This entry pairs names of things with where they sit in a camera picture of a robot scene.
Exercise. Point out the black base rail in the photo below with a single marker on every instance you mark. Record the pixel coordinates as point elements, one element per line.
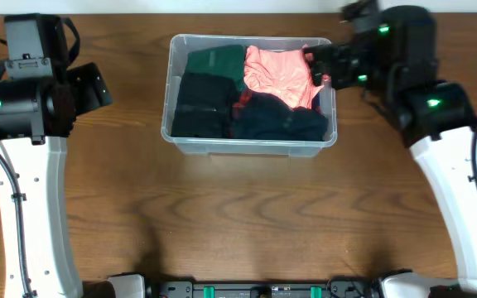
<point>336,288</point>

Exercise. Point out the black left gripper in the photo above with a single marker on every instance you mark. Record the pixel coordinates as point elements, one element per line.
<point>90,88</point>

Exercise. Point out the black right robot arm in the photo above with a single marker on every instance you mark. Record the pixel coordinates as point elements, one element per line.
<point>392,54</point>

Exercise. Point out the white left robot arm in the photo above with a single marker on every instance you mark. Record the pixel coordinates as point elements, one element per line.
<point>42,93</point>

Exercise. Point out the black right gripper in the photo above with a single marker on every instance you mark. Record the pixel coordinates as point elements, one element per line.
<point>355,55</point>

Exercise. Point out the red plaid flannel shirt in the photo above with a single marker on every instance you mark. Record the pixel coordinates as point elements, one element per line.
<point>241,119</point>

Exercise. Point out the navy garment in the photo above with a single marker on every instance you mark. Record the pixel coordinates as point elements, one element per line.
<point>274,120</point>

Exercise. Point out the black garment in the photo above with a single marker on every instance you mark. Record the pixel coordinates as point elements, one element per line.
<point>203,108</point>

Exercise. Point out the dark green garment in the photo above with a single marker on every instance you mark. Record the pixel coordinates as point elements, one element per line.
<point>223,61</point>

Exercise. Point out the pink garment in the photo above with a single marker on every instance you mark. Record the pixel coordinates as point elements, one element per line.
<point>285,75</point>

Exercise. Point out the clear plastic storage bin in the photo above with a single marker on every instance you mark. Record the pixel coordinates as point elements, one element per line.
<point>182,45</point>

